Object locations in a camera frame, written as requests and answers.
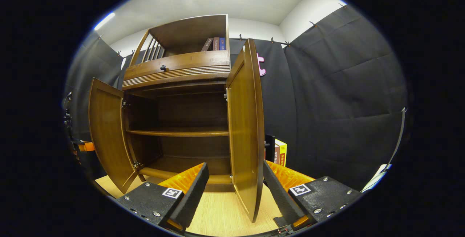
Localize wooden shoe cabinet door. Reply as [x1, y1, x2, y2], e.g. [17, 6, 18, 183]
[226, 38, 275, 223]
[88, 78, 146, 194]

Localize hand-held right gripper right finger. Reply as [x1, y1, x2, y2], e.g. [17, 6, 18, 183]
[262, 160, 364, 230]

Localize black backdrop cloth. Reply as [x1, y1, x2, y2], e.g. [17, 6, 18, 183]
[64, 5, 408, 192]

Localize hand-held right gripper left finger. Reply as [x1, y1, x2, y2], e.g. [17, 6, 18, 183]
[116, 162, 210, 232]

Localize wooden inner shelf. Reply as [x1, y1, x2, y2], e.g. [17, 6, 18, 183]
[126, 130, 229, 137]

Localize yellow book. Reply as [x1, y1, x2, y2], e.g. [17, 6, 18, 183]
[278, 139, 288, 167]

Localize wooden double-door shoe cabinet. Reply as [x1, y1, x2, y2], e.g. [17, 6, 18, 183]
[122, 14, 233, 193]

